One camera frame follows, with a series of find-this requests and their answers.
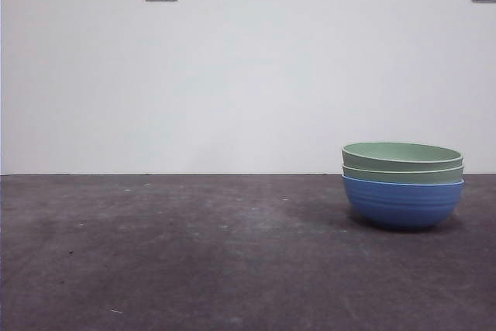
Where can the green ribbed bowl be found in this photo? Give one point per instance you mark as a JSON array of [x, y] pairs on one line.
[[387, 176], [364, 161]]

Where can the blue ribbed bowl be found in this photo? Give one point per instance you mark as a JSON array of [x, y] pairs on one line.
[[403, 207]]

